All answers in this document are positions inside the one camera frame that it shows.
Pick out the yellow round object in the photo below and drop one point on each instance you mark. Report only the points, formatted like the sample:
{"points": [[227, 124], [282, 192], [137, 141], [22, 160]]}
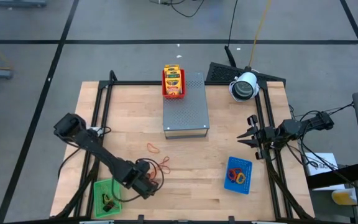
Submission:
{"points": [[343, 197]]}

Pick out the blue plastic basket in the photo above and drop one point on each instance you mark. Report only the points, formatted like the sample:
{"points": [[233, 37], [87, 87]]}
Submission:
{"points": [[244, 161]]}

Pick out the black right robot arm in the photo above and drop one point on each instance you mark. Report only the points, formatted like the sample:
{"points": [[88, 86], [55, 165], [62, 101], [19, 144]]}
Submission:
{"points": [[294, 127]]}

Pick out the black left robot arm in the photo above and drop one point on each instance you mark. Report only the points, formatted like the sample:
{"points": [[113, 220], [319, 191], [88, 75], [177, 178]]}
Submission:
{"points": [[104, 155]]}

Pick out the black side beam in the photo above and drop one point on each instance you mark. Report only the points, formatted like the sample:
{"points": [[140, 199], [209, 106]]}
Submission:
{"points": [[337, 179]]}

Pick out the grey perforated metal shelf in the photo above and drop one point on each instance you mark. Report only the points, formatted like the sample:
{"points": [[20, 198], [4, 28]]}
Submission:
{"points": [[191, 112]]}

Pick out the grey flat floor object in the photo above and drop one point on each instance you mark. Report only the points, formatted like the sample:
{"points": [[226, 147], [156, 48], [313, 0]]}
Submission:
{"points": [[20, 3]]}

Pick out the white printed cardboard box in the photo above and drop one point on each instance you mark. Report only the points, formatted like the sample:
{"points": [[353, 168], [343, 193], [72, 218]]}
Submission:
{"points": [[322, 160]]}

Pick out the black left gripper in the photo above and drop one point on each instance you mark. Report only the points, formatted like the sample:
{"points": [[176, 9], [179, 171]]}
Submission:
{"points": [[148, 188]]}

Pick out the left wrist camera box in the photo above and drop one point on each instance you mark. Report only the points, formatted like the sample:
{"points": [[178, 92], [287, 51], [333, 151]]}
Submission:
{"points": [[142, 167]]}

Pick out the red plastic basket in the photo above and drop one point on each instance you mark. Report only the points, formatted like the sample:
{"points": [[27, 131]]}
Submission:
{"points": [[173, 96]]}

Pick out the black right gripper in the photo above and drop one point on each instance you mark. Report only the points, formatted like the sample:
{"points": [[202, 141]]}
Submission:
{"points": [[269, 137]]}

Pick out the green plastic basket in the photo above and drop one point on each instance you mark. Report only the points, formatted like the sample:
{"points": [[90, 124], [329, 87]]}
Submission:
{"points": [[99, 211]]}

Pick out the yellow crayon box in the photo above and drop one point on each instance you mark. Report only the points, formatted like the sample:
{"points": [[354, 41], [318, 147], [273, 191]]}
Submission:
{"points": [[171, 67], [173, 85], [172, 74]]}

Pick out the black table clamp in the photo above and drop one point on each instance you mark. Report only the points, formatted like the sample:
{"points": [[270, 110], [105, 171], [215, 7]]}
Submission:
{"points": [[231, 218], [141, 217]]}

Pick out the black binder clip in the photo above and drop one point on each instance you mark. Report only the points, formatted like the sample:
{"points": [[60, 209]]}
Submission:
{"points": [[107, 208]]}

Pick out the black aluminium table frame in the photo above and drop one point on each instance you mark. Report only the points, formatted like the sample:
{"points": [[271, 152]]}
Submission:
{"points": [[135, 82]]}

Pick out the black perforated panel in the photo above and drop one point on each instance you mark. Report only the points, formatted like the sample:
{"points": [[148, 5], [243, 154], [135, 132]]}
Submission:
{"points": [[222, 73]]}

